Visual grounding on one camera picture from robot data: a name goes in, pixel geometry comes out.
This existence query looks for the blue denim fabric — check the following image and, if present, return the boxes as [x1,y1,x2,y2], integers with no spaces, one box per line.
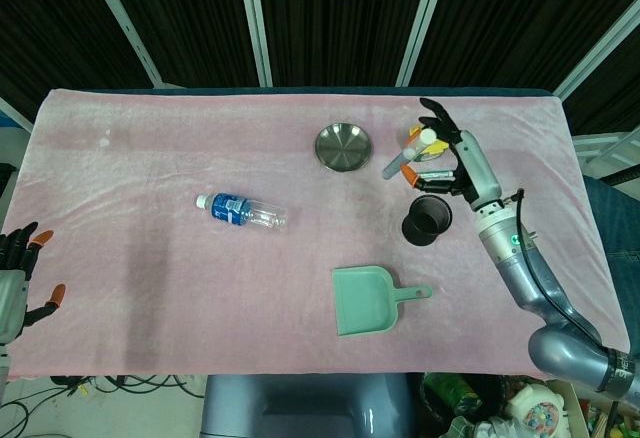
[582,176,640,312]

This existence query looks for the black floor cables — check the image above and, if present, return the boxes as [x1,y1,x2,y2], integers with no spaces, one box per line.
[0,375,204,438]

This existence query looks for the white frame post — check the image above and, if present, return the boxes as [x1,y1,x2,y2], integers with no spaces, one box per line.
[235,0,274,87]
[0,96,34,133]
[553,0,640,100]
[395,0,454,87]
[81,0,164,85]

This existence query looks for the white metal rack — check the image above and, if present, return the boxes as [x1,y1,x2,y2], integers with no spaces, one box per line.
[571,125,640,185]

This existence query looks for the green snack bag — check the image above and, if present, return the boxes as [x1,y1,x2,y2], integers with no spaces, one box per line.
[421,371,482,415]

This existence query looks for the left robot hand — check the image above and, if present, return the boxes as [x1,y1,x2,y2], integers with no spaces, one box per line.
[0,221,67,345]

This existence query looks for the grey blue robot torso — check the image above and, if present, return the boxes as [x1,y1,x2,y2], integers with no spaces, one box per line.
[199,372,417,438]

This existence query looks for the black mesh pen holder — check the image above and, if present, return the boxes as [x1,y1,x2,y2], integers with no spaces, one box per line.
[401,194,454,248]

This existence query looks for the transparent test tube white cap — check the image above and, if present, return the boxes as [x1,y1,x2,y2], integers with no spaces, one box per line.
[381,128,437,182]

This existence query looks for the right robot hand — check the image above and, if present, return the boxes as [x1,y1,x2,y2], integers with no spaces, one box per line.
[401,97,503,207]

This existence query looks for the round steel dish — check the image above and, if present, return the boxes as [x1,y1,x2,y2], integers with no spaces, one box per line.
[313,121,374,174]

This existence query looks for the white round toy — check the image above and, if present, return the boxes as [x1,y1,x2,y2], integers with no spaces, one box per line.
[503,382,572,435]

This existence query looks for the clear bottle blue label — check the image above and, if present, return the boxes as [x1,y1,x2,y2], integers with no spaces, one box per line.
[195,192,290,232]

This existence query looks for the black pleated curtain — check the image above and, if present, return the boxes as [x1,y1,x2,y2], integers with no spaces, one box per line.
[0,0,640,137]

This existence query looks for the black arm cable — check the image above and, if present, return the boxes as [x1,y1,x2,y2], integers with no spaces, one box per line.
[513,187,604,347]

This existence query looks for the green plastic dustpan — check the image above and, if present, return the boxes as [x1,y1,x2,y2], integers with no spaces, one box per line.
[331,265,434,340]

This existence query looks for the pink plush table cloth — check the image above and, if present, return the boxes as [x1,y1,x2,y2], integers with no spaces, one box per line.
[7,88,632,382]

